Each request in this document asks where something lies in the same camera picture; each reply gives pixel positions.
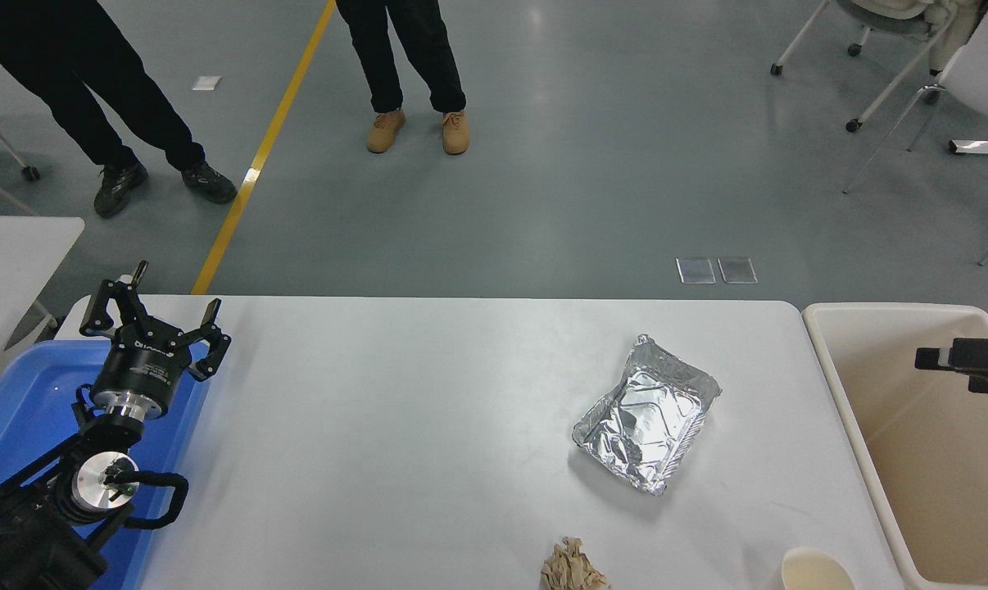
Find foil tray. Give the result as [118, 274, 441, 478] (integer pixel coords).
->
[572, 333, 723, 497]

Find blue plastic tray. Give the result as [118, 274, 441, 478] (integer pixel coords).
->
[0, 338, 212, 590]

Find white paper cup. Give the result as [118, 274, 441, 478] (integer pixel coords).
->
[781, 546, 857, 590]

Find grey office chair with castors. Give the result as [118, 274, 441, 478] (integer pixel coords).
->
[770, 0, 954, 134]

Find white chair with metal legs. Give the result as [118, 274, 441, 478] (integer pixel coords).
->
[841, 0, 988, 196]

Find large pale bin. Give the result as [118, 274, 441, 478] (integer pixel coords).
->
[801, 302, 988, 590]

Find person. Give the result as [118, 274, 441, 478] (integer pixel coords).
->
[335, 0, 470, 156]
[0, 0, 238, 219]

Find white side table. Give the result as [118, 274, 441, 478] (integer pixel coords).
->
[0, 216, 85, 361]

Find chair base with castor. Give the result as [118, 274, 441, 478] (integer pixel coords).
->
[0, 102, 41, 216]

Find crumpled tan paper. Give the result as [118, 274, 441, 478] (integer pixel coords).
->
[540, 537, 611, 590]

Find yellow floor tape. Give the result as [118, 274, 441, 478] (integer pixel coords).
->
[189, 0, 338, 295]

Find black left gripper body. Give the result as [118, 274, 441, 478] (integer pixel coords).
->
[94, 322, 193, 402]

